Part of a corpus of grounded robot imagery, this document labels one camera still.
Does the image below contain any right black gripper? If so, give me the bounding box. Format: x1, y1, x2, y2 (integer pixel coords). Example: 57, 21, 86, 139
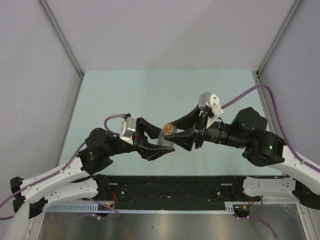
164, 104, 248, 152

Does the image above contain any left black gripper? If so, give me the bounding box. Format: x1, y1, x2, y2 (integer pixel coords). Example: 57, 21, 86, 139
105, 117, 175, 160

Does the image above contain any white bottle cap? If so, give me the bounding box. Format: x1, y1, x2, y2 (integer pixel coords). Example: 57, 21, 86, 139
162, 123, 177, 136

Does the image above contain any clear pill bottle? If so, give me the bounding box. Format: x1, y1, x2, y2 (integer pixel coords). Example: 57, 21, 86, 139
156, 122, 178, 148

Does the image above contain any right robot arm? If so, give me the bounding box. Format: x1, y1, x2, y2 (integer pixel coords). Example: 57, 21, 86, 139
164, 107, 320, 210

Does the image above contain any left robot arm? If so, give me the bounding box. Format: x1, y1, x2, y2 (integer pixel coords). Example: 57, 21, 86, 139
10, 114, 177, 219

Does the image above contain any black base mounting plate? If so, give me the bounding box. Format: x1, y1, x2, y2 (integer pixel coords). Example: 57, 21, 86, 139
81, 174, 261, 211

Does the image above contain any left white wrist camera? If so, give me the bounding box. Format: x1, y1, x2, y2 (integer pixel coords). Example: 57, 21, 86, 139
119, 117, 136, 145

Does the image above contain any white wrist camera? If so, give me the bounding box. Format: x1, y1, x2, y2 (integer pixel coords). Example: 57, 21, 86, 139
119, 117, 136, 145
198, 91, 224, 129

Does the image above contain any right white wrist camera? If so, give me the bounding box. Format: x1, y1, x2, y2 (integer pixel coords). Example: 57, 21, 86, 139
198, 91, 224, 129

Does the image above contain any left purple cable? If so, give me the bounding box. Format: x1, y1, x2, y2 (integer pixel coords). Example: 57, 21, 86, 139
0, 112, 132, 223

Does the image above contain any white slotted cable duct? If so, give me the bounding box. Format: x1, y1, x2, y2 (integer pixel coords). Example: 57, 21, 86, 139
43, 201, 237, 215

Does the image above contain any right aluminium frame post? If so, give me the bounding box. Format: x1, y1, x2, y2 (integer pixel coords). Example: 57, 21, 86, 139
255, 0, 305, 78

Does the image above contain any aluminium frame post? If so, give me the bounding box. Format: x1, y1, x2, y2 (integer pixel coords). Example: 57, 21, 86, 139
37, 0, 84, 80
255, 0, 305, 78

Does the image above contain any left aluminium frame post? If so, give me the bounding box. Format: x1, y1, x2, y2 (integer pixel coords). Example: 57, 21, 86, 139
37, 0, 84, 80

